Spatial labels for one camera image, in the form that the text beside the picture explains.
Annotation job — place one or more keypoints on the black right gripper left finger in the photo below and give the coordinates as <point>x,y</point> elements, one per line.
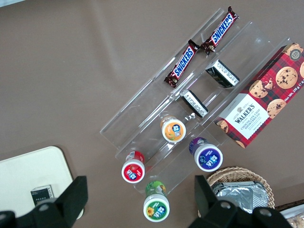
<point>71,199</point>

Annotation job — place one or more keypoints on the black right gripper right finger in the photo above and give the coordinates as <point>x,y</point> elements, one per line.
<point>204,199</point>

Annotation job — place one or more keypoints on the silver foil tray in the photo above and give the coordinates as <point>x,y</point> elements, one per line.
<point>237,194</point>

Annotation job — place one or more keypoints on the beige plastic tray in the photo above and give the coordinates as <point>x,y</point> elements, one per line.
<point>28,171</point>

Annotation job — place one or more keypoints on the light wicker basket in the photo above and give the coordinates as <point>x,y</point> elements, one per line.
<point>266,187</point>

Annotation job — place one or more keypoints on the black box gold print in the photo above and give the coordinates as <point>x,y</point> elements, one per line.
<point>42,193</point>

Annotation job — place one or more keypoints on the purple yogurt cup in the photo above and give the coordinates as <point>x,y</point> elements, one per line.
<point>207,159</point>

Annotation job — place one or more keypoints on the green yogurt cup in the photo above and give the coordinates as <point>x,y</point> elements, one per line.
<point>156,209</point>

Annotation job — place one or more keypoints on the red yogurt cup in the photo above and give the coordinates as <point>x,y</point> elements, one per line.
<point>133,171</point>

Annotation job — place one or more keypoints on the orange yogurt cup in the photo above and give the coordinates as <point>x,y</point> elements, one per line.
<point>173,130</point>

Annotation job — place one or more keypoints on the clear acrylic step display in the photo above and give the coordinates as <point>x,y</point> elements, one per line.
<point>133,133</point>
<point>251,33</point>

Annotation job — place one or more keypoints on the white plastic bin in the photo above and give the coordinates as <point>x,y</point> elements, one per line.
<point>295,210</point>

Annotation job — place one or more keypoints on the black box white label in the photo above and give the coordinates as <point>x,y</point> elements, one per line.
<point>223,74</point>
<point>194,104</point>

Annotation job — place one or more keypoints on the clear bag of crackers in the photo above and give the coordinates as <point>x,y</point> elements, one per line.
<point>298,222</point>

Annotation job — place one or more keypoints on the red tartan cookie box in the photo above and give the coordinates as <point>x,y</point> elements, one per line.
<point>261,102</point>

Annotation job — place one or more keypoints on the snickers chocolate bar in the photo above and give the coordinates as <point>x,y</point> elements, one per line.
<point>183,64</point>
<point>221,29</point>

